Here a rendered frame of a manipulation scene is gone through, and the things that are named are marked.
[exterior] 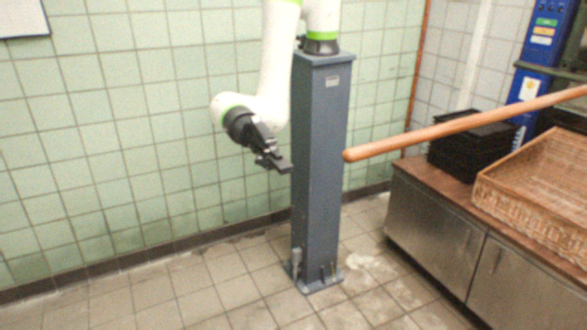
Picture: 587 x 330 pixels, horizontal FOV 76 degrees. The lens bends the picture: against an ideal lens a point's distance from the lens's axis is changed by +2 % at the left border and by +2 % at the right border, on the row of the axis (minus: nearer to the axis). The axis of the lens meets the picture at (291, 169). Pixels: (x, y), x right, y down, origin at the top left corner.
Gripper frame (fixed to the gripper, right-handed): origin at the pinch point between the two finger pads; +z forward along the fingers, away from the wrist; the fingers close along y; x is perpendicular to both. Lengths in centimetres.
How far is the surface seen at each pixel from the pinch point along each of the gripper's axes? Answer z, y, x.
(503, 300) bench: 2, 91, -96
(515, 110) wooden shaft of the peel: 8, -2, -61
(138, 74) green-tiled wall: -122, 8, 16
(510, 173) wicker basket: -27, 53, -124
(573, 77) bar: -11, 3, -117
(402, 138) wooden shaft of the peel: 9.1, -3.6, -24.1
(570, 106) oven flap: -26, 26, -151
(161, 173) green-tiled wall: -121, 60, 16
